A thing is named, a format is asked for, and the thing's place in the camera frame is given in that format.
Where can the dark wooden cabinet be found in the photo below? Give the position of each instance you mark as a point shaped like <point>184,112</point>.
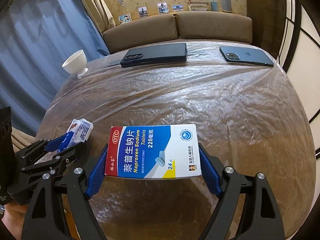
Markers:
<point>268,19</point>

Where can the blue tissue pack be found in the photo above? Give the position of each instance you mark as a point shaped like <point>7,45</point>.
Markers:
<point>78,131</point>

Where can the dark blue smartphone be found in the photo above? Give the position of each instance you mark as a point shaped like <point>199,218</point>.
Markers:
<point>245,55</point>

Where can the person left hand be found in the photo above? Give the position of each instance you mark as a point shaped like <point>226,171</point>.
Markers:
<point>13,218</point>

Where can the white ceramic footed bowl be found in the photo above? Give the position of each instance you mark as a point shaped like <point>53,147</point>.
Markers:
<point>76,64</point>

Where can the photo card far left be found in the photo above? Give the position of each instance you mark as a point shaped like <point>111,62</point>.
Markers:
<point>126,18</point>

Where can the teal cylinder container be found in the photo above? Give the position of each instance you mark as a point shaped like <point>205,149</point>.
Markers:
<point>214,6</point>

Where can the photo card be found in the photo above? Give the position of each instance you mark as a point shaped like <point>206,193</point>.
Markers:
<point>143,12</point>
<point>162,8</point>
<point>177,7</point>
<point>126,18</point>

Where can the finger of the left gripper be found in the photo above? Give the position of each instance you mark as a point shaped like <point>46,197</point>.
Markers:
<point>50,143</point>
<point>58,162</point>

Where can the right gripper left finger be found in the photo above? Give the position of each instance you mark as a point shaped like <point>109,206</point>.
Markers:
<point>45,218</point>

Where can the grey cylinder speaker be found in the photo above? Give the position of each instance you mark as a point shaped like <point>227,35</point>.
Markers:
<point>226,5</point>

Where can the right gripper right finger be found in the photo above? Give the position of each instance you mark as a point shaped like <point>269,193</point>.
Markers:
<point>260,218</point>

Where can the blue curtain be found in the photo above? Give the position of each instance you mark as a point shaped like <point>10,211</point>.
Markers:
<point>37,36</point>

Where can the blue red naproxen box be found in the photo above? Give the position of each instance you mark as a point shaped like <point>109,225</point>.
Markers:
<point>153,152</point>

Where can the brown sofa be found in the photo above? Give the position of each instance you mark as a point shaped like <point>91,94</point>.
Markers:
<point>186,25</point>

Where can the black phone with camera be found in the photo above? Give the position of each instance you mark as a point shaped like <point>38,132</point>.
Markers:
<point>162,53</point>

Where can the stack of books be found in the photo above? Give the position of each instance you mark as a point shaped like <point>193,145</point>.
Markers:
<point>198,5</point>

